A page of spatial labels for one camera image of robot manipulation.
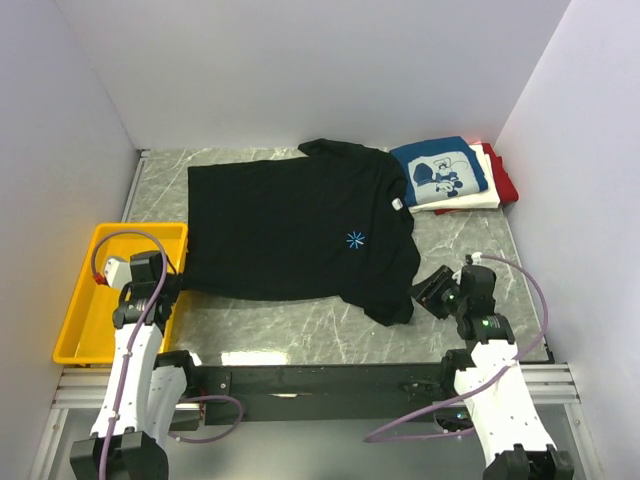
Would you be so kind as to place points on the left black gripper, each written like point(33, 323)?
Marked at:
point(174, 282)

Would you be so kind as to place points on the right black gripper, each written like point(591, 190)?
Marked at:
point(426, 291)

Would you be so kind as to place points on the black t-shirt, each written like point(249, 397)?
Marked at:
point(330, 222)

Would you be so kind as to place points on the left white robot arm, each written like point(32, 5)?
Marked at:
point(128, 436)

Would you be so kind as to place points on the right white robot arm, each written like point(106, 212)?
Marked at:
point(486, 375)

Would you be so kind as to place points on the yellow plastic tray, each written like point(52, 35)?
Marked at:
point(87, 333)

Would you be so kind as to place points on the folded white t-shirt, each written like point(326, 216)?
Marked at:
point(488, 199)

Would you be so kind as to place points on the folded red t-shirt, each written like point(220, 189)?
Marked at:
point(506, 189)

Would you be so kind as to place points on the folded blue printed t-shirt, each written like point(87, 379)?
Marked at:
point(440, 169)

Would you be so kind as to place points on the black base beam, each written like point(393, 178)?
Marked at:
point(326, 392)

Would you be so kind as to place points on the aluminium rail frame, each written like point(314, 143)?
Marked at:
point(84, 388)

